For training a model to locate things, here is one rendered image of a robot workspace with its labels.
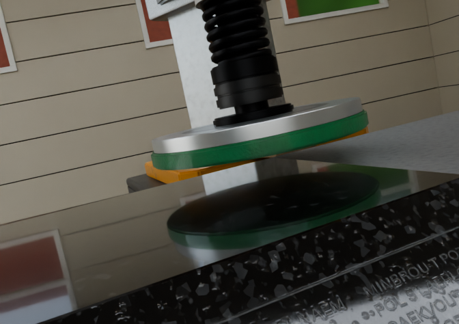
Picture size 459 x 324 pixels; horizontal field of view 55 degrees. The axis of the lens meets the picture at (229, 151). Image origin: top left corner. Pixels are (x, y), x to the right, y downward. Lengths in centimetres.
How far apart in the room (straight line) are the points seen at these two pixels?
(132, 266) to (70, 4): 626
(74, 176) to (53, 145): 49
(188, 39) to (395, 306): 100
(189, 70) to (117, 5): 531
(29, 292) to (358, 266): 17
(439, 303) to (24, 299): 21
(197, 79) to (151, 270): 95
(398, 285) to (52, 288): 18
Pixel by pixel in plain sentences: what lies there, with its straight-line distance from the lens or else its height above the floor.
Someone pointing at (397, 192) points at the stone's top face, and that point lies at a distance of 30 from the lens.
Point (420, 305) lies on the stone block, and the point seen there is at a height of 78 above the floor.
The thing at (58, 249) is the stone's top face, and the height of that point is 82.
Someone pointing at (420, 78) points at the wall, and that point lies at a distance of 783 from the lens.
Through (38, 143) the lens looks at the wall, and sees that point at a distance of 633.
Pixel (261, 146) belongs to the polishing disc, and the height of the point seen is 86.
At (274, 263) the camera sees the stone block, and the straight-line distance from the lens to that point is 23.
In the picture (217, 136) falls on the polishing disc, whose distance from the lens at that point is 36.
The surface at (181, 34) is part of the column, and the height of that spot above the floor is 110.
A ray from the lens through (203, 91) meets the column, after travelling 115.
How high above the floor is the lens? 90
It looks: 6 degrees down
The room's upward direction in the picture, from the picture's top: 12 degrees counter-clockwise
